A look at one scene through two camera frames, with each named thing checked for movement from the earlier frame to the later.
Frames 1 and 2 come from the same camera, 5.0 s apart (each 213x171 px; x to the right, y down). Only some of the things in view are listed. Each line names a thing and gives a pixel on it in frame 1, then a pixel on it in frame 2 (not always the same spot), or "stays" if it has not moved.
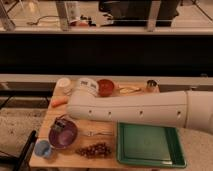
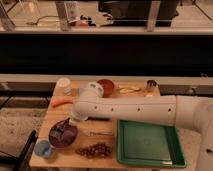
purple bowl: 65,138 stays
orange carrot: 58,100 stays
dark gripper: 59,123 to 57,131
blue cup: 42,148 stays
